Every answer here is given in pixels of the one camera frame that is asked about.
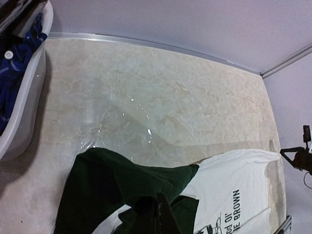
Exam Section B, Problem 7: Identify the white and green raglan shirt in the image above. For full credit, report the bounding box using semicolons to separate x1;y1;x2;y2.
54;148;281;234

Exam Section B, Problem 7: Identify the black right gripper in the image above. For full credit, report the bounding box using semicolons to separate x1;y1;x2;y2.
279;146;312;175

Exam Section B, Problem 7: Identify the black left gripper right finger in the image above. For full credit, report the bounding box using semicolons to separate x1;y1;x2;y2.
157;194;182;234

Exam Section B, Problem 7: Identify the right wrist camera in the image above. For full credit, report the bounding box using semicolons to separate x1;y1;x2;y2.
303;125;312;153

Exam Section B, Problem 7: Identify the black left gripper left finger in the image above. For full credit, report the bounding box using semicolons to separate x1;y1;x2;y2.
135;197;157;234

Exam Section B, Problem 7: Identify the right aluminium corner post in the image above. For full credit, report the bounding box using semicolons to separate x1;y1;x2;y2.
260;43;312;79

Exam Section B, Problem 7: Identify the blue plaid garment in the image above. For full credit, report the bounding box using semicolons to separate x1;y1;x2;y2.
0;13;47;133

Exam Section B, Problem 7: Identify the grey garment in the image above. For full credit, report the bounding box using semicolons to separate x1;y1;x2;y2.
0;0;47;38

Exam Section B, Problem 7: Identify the aluminium front rail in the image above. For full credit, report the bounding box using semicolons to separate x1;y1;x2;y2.
279;215;292;234

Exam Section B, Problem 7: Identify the white plastic laundry basket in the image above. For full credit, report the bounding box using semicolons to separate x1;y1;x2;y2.
0;0;54;161

